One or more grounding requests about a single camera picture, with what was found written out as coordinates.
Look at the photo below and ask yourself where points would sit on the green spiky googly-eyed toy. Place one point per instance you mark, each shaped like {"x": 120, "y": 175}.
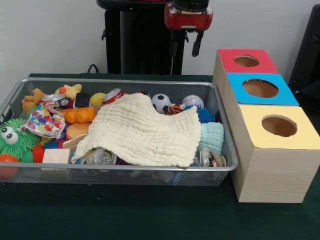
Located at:
{"x": 15, "y": 147}

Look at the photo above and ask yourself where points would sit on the colourful heart-print cloth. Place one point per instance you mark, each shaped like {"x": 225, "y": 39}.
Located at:
{"x": 43, "y": 121}

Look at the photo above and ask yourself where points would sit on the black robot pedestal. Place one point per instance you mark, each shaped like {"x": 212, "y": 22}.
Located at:
{"x": 140, "y": 45}

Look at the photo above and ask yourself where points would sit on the small soccer ball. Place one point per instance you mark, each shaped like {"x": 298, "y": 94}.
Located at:
{"x": 161, "y": 103}

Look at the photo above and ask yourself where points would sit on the cream waffle cloth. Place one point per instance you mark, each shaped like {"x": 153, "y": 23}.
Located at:
{"x": 140, "y": 132}

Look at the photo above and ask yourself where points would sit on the black upright panel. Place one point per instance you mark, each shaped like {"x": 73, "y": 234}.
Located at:
{"x": 307, "y": 50}

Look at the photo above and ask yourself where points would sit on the blue spiky rubber ball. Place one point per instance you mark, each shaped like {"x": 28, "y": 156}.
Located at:
{"x": 206, "y": 115}

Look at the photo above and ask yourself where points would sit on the wooden box with three holes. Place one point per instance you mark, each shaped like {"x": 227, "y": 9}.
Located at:
{"x": 275, "y": 175}

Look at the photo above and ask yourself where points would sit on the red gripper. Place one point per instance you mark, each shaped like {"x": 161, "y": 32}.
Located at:
{"x": 188, "y": 21}

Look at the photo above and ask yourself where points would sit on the silver drinks can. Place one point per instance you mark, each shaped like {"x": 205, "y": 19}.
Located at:
{"x": 103, "y": 157}

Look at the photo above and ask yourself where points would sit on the plain yellow ball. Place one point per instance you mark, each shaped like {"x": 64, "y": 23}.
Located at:
{"x": 98, "y": 99}

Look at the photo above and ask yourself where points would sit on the light blue waffle cloth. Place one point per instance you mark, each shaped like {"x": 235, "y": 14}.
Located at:
{"x": 212, "y": 137}

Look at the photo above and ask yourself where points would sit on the small white baseball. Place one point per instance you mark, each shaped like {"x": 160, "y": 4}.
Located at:
{"x": 193, "y": 102}

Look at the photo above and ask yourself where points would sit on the striped tiger plush toy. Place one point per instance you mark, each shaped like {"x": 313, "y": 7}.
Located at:
{"x": 176, "y": 109}

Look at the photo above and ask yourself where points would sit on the dark green table cloth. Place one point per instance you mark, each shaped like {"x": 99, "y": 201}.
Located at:
{"x": 311, "y": 88}
{"x": 125, "y": 212}

